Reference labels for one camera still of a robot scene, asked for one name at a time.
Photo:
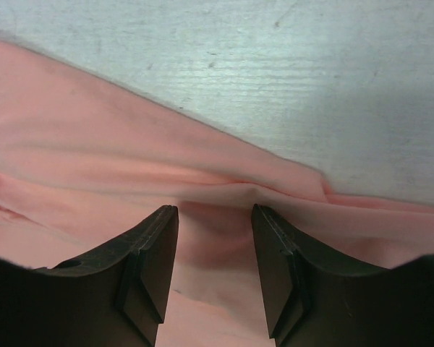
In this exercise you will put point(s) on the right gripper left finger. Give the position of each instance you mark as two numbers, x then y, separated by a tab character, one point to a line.
113	295

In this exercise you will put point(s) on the pink t shirt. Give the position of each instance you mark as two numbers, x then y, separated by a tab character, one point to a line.
82	160

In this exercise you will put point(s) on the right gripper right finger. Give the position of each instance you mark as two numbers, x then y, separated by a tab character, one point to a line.
314	295

